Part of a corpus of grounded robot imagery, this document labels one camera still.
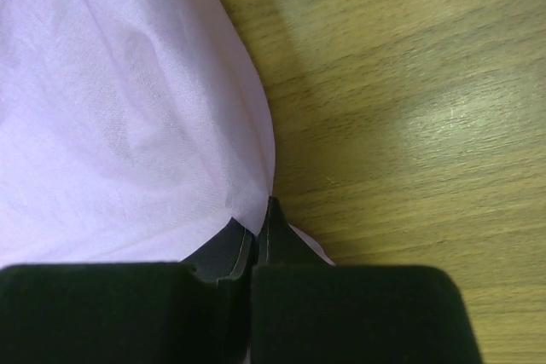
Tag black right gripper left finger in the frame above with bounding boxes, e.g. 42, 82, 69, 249
182, 219, 256, 284

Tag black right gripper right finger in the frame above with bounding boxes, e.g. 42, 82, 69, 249
256, 197, 333, 268

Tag purple trousers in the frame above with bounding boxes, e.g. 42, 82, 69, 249
0, 0, 336, 267

